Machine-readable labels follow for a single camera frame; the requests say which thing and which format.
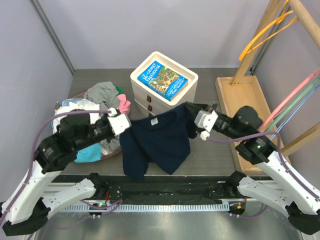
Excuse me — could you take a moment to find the navy blue t shirt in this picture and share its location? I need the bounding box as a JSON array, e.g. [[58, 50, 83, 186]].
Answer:
[[119, 104, 197, 182]]

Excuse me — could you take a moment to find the yellow hanger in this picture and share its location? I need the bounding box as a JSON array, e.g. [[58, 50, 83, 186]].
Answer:
[[238, 0, 298, 61]]

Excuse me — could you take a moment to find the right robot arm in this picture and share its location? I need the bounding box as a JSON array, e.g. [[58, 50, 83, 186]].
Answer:
[[185, 102, 320, 235]]

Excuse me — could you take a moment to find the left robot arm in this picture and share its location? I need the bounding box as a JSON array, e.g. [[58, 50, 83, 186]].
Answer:
[[0, 109, 131, 237]]

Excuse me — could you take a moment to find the pink hanger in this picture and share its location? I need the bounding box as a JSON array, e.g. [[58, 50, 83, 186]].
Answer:
[[258, 67, 320, 131]]

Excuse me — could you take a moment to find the blue hanger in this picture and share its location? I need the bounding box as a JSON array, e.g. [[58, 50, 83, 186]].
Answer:
[[276, 83, 320, 132]]

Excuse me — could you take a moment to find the wooden clothes rack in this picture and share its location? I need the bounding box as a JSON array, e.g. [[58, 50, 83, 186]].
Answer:
[[215, 0, 320, 173]]

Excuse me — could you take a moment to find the blue treehouse paperback book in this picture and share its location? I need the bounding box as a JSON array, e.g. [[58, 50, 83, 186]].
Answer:
[[137, 61, 189, 101]]

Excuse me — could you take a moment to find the white drawer unit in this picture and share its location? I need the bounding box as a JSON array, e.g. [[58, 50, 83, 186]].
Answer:
[[130, 51, 199, 117]]

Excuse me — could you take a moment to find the pink cloth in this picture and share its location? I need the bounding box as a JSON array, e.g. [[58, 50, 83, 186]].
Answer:
[[117, 94, 131, 115]]

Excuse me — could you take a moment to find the green cloth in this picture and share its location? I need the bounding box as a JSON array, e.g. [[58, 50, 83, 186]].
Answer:
[[115, 86, 124, 95]]

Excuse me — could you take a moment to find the grey cloth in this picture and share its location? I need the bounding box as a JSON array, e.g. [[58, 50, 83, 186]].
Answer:
[[83, 81, 120, 110]]

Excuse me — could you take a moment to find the light blue cloth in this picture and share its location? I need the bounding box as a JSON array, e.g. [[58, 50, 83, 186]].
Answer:
[[74, 144, 102, 164]]

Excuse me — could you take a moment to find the white cloth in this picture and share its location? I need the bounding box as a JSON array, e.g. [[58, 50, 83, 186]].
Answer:
[[51, 98, 101, 134]]

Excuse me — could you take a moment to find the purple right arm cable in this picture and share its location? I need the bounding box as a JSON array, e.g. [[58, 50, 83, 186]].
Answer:
[[207, 131, 320, 220]]

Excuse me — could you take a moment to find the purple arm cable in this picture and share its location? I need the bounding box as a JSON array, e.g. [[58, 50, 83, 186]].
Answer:
[[207, 131, 320, 220], [0, 108, 123, 226]]

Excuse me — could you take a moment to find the white slotted cable duct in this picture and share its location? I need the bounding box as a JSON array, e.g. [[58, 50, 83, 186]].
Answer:
[[61, 201, 230, 213]]

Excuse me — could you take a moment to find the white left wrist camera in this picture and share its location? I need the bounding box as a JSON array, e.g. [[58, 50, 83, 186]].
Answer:
[[107, 107, 132, 136]]

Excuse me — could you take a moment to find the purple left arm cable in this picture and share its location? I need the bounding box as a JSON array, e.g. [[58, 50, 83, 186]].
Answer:
[[0, 108, 123, 226]]

